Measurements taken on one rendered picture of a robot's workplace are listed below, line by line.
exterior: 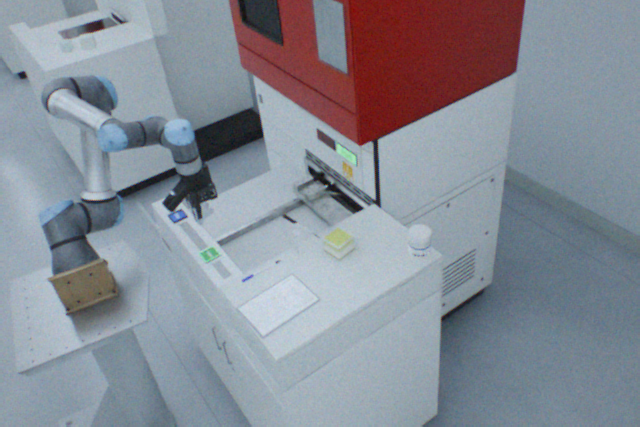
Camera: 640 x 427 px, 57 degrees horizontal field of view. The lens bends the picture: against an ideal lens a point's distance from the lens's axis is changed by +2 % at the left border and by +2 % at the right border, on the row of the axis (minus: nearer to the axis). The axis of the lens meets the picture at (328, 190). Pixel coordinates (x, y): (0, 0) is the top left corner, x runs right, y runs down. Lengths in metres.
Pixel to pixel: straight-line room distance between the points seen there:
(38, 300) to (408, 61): 1.49
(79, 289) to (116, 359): 0.36
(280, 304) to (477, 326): 1.40
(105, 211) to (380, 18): 1.13
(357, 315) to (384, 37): 0.82
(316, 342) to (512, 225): 2.01
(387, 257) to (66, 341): 1.06
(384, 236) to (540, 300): 1.34
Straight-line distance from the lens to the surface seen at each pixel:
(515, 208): 3.62
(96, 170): 2.15
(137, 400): 2.57
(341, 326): 1.74
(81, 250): 2.11
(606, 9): 3.07
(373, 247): 1.92
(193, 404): 2.84
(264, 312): 1.77
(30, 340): 2.19
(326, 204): 2.23
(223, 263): 1.96
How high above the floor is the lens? 2.28
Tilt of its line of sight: 38 degrees down
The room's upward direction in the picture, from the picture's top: 6 degrees counter-clockwise
